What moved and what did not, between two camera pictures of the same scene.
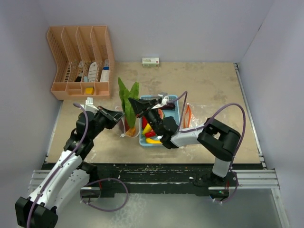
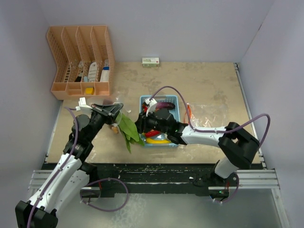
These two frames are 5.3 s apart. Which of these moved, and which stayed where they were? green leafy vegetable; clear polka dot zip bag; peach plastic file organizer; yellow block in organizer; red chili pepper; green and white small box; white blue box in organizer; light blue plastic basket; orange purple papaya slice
Moved: green leafy vegetable; orange purple papaya slice; clear polka dot zip bag
Stayed: yellow block in organizer; peach plastic file organizer; red chili pepper; white blue box in organizer; green and white small box; light blue plastic basket
